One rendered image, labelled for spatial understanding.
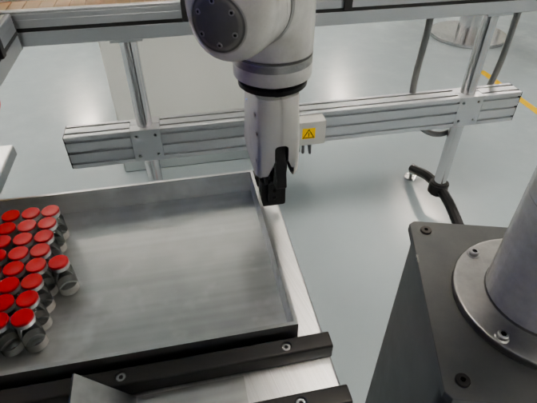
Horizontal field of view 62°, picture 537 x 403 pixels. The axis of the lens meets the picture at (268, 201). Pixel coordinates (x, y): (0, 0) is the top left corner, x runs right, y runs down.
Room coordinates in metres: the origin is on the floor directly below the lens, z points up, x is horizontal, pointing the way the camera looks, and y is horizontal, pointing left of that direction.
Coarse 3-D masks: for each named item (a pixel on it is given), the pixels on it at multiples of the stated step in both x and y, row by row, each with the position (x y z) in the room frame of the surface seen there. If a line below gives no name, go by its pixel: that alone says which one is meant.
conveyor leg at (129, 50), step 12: (132, 48) 1.26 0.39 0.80; (132, 60) 1.25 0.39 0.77; (132, 72) 1.25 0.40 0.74; (132, 84) 1.25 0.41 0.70; (144, 84) 1.27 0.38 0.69; (132, 96) 1.26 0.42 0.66; (144, 96) 1.26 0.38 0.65; (144, 108) 1.26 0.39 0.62; (144, 120) 1.25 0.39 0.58; (156, 168) 1.26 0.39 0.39; (156, 180) 1.25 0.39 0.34
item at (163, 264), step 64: (64, 192) 0.46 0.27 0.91; (128, 192) 0.47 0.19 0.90; (192, 192) 0.49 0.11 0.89; (256, 192) 0.46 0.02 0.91; (128, 256) 0.38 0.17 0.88; (192, 256) 0.38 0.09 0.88; (256, 256) 0.38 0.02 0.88; (64, 320) 0.28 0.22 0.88; (128, 320) 0.28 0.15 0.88; (192, 320) 0.28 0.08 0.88; (256, 320) 0.28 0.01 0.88; (0, 384) 0.20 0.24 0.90
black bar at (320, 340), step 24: (312, 336) 0.25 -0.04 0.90; (168, 360) 0.23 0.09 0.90; (192, 360) 0.23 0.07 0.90; (216, 360) 0.23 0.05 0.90; (240, 360) 0.23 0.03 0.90; (264, 360) 0.23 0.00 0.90; (288, 360) 0.23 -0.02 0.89; (48, 384) 0.20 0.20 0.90; (120, 384) 0.20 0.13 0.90; (144, 384) 0.21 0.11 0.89; (168, 384) 0.21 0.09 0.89
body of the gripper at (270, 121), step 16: (256, 96) 0.42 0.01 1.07; (272, 96) 0.42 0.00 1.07; (288, 96) 0.42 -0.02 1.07; (256, 112) 0.41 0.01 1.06; (272, 112) 0.41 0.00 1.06; (288, 112) 0.41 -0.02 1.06; (256, 128) 0.41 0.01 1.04; (272, 128) 0.41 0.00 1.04; (288, 128) 0.41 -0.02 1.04; (256, 144) 0.41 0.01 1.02; (272, 144) 0.40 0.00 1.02; (288, 144) 0.41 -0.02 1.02; (256, 160) 0.41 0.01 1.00; (272, 160) 0.40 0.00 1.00; (288, 160) 0.41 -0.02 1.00
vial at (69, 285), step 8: (56, 256) 0.33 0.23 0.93; (64, 256) 0.33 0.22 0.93; (48, 264) 0.32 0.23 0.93; (56, 264) 0.32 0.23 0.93; (64, 264) 0.32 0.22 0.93; (56, 272) 0.32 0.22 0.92; (64, 272) 0.32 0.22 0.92; (72, 272) 0.33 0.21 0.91; (56, 280) 0.32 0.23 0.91; (64, 280) 0.32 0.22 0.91; (72, 280) 0.32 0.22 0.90; (64, 288) 0.32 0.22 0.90; (72, 288) 0.32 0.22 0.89
